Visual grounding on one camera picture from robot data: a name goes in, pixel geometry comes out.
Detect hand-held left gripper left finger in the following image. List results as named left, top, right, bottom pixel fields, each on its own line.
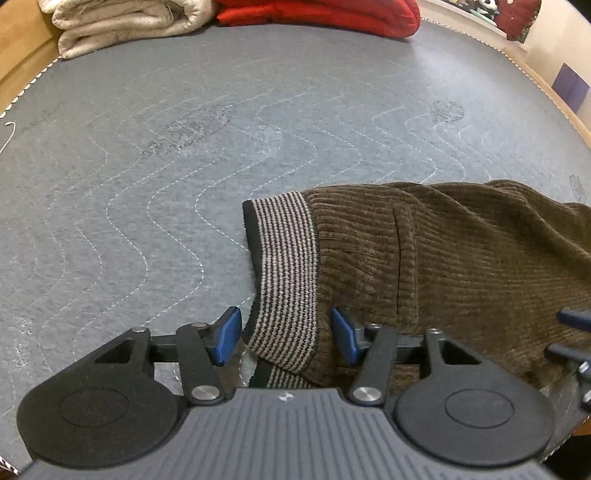
left=93, top=306, right=243, bottom=408

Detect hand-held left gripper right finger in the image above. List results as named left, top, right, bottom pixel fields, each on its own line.
left=330, top=307, right=486, bottom=408

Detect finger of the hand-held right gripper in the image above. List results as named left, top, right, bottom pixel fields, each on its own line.
left=546, top=342, right=591, bottom=377
left=555, top=308, right=591, bottom=334

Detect brown corduroy pants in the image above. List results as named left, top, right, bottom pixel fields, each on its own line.
left=241, top=179, right=591, bottom=394

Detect grey quilted mat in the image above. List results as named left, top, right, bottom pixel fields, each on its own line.
left=0, top=13, right=591, bottom=472

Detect purple box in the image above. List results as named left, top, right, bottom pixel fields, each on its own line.
left=552, top=63, right=591, bottom=114

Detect white thread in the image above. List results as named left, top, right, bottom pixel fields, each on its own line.
left=0, top=120, right=18, bottom=154

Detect dark red printed cloth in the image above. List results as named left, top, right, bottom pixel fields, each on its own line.
left=495, top=0, right=542, bottom=44

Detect red blanket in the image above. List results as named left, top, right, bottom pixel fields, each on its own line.
left=215, top=0, right=422, bottom=41

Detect cream folded blanket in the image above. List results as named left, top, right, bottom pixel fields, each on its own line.
left=38, top=0, right=222, bottom=60

